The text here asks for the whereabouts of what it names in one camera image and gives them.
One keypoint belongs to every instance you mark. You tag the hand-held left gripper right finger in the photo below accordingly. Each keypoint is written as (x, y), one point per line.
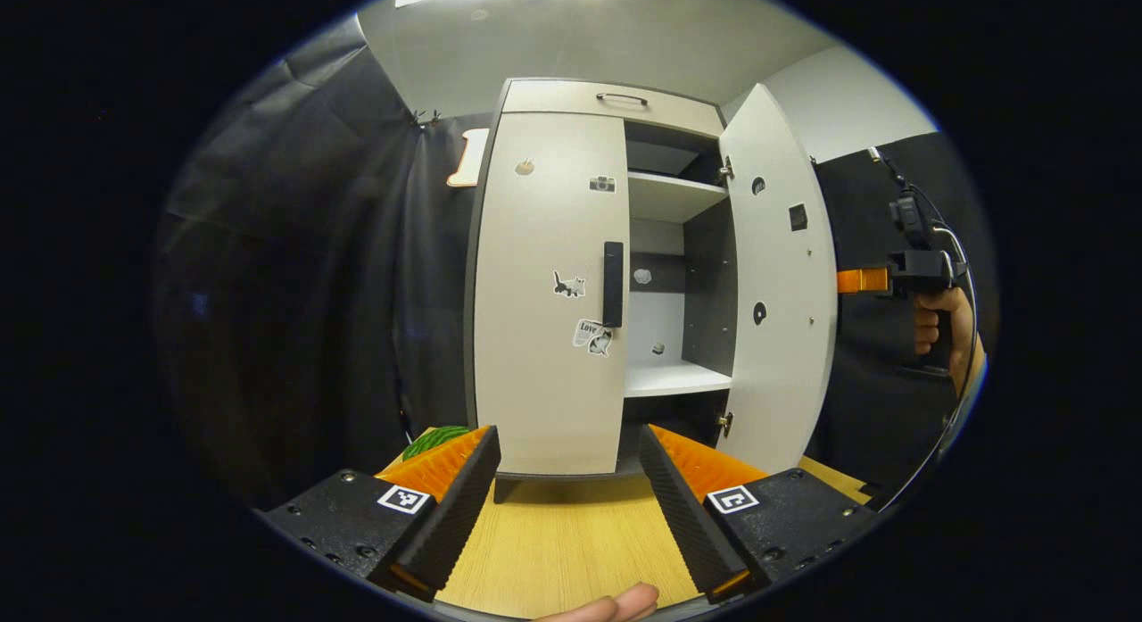
(687, 515)

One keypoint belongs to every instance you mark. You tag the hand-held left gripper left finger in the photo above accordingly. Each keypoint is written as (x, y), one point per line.
(464, 506)

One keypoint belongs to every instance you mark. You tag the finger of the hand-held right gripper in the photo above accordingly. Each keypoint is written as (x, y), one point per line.
(861, 280)

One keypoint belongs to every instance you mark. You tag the beige shoe cabinet door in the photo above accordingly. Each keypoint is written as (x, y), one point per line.
(535, 336)
(785, 381)

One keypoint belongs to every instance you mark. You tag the beige double-door shoe cabinet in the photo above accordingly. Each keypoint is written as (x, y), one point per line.
(709, 283)

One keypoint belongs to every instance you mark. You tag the metal door hinge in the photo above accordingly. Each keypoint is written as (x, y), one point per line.
(726, 169)
(724, 422)

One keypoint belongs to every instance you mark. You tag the white cabinet shelf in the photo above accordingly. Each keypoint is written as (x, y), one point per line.
(665, 198)
(669, 379)

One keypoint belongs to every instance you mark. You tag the beige cabinet drawer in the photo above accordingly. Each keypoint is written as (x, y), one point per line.
(553, 100)

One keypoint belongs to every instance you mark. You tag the toy watermelon slice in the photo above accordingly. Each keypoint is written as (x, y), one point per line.
(433, 442)

